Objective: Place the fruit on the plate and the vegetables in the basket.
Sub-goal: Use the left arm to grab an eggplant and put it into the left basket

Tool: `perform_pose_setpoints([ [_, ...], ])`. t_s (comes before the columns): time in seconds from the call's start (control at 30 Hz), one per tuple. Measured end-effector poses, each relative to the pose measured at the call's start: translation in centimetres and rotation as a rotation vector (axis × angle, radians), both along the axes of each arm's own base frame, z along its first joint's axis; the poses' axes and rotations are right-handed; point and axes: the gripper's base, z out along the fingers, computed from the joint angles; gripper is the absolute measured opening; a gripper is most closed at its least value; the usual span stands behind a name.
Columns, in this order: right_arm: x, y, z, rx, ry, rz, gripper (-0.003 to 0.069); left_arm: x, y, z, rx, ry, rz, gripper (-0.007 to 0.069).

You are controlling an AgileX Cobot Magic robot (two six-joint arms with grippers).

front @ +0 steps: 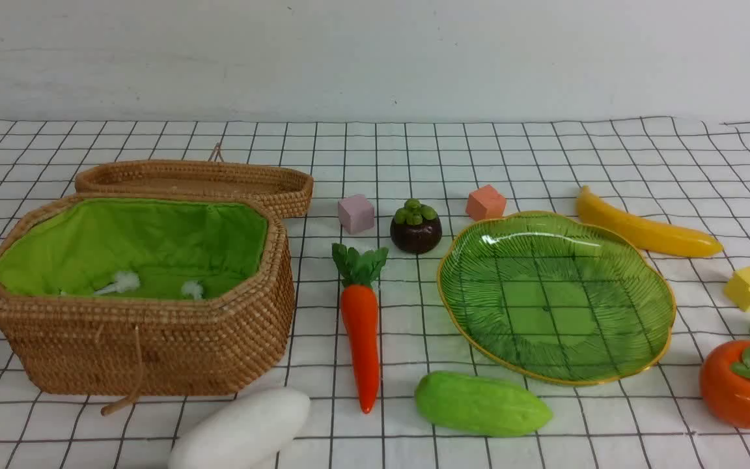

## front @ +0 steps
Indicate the white toy radish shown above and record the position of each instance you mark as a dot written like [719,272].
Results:
[245,432]

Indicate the dark purple toy mangosteen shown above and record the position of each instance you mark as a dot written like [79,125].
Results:
[416,227]

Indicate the pink foam cube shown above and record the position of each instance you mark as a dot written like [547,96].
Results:
[356,214]

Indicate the woven wicker basket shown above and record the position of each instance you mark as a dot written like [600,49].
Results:
[131,295]

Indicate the orange toy carrot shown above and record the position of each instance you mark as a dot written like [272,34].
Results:
[359,308]

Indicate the orange foam cube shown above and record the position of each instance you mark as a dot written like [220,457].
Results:
[485,203]

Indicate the green glass leaf plate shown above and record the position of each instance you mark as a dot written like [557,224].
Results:
[557,300]

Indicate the yellow toy banana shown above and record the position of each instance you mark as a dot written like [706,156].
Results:
[645,234]

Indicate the orange toy persimmon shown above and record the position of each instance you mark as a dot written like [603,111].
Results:
[724,382]

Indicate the white checkered tablecloth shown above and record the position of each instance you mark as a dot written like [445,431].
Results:
[685,172]

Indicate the green toy cucumber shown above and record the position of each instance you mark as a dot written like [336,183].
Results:
[479,405]

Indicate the woven wicker basket lid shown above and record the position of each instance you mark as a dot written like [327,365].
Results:
[285,192]

